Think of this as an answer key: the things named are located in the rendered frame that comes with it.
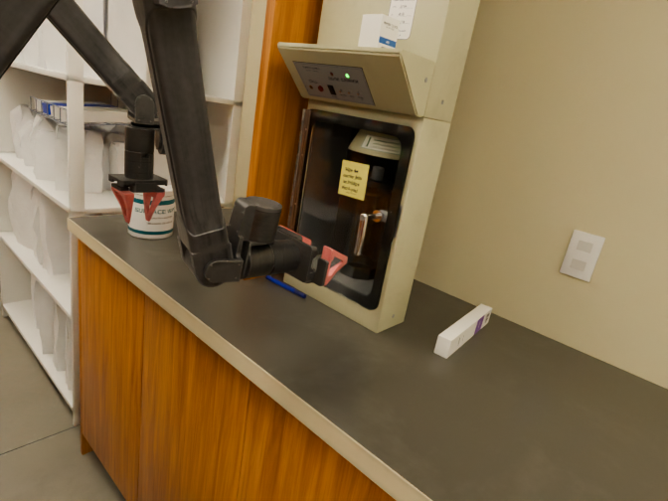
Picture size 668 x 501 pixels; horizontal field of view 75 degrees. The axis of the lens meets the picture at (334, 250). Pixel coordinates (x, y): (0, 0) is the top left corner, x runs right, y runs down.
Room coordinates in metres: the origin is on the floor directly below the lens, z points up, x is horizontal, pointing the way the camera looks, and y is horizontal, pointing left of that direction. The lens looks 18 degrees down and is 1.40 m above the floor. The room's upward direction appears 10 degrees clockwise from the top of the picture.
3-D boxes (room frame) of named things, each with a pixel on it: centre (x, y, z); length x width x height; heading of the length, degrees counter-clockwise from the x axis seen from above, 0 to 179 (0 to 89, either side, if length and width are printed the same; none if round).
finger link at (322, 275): (0.74, 0.01, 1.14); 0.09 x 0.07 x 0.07; 140
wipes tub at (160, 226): (1.29, 0.57, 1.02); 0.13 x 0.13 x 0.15
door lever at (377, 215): (0.89, -0.06, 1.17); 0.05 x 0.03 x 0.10; 140
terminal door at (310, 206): (0.98, 0.00, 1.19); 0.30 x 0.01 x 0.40; 50
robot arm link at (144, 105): (0.95, 0.41, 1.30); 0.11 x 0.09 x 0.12; 127
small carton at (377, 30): (0.91, -0.01, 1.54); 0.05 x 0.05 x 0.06; 46
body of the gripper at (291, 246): (0.71, 0.09, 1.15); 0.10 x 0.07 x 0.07; 50
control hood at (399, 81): (0.94, 0.03, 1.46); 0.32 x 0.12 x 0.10; 50
